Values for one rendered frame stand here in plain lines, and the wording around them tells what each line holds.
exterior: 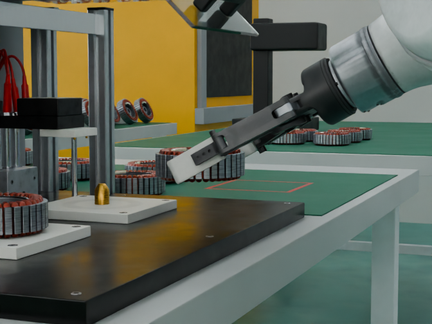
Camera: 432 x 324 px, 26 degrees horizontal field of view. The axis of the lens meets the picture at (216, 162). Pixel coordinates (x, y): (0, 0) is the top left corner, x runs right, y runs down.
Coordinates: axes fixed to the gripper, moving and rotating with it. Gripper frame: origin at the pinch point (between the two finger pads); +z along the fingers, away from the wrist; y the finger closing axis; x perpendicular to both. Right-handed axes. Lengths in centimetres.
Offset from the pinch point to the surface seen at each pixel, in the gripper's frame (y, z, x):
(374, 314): 90, 15, -37
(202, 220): -1.0, 3.3, -6.4
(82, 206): -2.5, 16.7, 2.4
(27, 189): 1.5, 25.4, 8.7
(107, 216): -7.2, 11.7, -0.9
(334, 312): 257, 79, -52
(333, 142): 158, 22, 3
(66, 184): 35, 38, 12
